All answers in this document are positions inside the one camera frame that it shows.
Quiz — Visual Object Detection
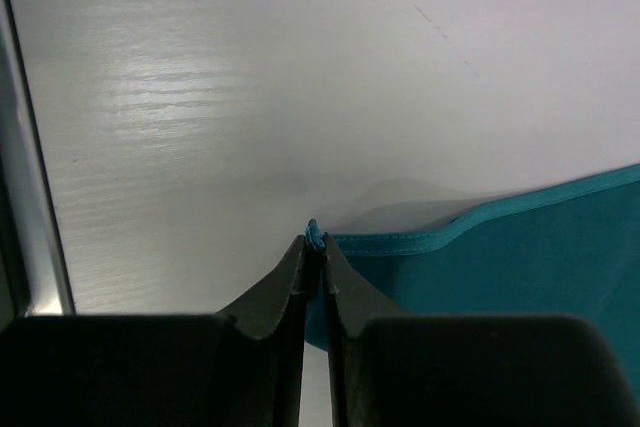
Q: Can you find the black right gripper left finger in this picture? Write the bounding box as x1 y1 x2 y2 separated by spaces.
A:
1 237 306 426

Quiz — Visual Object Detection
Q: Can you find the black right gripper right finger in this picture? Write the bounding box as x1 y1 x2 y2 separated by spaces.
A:
322 237 639 426

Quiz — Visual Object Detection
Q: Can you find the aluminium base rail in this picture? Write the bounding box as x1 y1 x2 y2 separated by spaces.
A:
1 0 75 328

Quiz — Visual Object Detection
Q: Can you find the teal satin napkin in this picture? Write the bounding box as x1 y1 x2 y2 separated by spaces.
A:
334 165 639 387

